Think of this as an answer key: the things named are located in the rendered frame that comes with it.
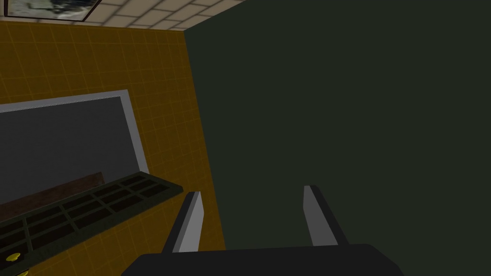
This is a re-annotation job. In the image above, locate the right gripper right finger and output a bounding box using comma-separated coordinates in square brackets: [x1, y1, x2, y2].
[303, 184, 350, 247]

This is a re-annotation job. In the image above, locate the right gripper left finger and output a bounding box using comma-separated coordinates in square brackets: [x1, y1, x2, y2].
[161, 191, 204, 254]

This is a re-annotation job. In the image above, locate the dark green panelled door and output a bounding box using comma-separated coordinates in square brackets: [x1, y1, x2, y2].
[0, 172, 185, 276]

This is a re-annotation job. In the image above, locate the dark framed picture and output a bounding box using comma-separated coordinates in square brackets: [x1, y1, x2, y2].
[2, 0, 103, 22]

